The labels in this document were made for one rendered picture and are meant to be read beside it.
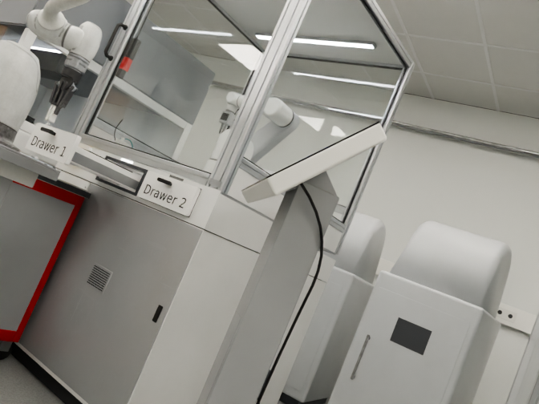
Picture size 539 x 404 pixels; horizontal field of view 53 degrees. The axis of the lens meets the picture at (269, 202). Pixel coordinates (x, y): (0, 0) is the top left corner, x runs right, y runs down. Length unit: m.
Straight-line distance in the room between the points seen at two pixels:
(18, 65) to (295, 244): 0.87
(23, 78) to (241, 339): 0.89
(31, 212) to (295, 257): 1.18
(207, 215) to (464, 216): 3.36
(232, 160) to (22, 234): 0.88
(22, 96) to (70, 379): 1.09
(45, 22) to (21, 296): 1.09
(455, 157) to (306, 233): 3.76
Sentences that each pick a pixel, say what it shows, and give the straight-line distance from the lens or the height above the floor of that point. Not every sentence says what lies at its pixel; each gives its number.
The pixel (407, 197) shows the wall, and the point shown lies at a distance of 5.07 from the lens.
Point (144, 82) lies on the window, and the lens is 2.46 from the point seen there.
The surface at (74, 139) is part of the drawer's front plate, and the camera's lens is 1.98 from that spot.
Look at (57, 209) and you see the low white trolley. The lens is 2.31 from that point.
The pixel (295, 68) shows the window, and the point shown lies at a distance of 2.10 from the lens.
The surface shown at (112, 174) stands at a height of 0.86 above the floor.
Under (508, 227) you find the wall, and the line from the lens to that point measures 4.87.
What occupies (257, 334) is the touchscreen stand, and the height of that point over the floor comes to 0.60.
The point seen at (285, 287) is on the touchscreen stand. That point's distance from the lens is 1.44.
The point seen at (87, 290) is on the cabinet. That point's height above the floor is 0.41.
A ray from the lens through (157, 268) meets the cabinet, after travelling 1.97.
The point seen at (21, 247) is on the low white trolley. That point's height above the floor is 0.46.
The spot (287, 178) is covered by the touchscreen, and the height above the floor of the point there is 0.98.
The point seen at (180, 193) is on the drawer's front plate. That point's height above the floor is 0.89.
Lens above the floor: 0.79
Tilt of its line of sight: 6 degrees up
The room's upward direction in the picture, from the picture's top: 23 degrees clockwise
